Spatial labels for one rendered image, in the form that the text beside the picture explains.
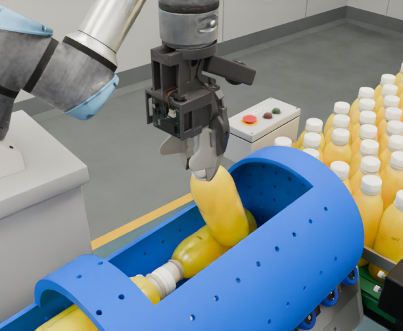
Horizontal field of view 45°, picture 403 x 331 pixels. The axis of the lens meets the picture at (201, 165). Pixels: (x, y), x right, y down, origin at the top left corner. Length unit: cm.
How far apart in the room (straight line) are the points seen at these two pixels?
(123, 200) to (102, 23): 190
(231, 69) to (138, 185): 225
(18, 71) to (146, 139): 242
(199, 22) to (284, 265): 36
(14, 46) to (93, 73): 14
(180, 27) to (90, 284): 33
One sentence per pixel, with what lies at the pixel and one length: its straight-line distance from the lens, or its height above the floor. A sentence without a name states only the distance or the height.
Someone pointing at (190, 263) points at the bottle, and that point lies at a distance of 88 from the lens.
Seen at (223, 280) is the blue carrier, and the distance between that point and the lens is 66.
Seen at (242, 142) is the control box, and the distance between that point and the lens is 121.
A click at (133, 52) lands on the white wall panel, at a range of 404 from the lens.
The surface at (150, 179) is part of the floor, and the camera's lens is 294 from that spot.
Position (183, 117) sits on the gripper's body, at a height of 139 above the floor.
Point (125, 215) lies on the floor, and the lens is 269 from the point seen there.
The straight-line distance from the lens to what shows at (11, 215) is 99.
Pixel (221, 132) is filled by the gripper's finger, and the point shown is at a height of 135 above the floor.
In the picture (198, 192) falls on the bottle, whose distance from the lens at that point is 76.
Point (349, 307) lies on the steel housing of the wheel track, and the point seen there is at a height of 89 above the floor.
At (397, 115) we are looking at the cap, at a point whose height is 111.
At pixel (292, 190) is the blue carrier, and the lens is 92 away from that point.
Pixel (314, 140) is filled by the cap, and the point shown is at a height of 111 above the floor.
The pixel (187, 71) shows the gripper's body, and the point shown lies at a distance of 64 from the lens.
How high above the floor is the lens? 169
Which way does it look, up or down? 34 degrees down
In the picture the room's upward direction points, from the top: straight up
